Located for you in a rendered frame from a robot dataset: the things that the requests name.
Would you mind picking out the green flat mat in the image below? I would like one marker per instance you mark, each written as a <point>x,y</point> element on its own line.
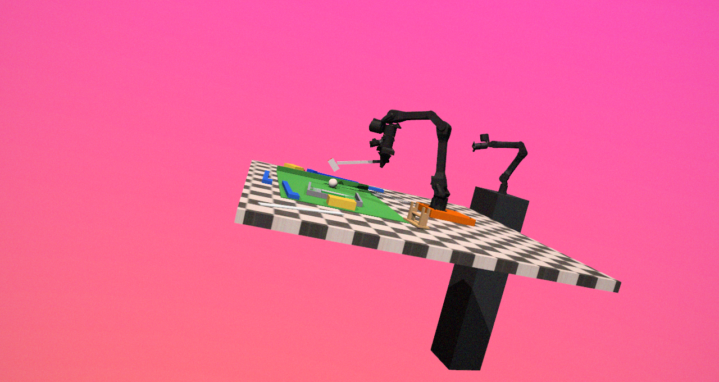
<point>372,206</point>

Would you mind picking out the yellow rectangular block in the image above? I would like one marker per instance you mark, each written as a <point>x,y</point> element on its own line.
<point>341,202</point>
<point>289,165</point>

